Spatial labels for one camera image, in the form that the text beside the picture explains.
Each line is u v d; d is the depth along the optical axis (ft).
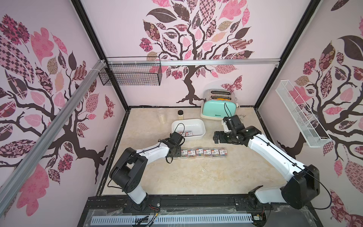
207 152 2.99
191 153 2.96
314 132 2.14
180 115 3.40
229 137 2.24
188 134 3.29
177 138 2.42
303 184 1.31
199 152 3.02
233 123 2.04
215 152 3.00
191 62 3.09
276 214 2.33
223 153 2.96
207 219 2.29
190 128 3.51
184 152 3.00
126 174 1.49
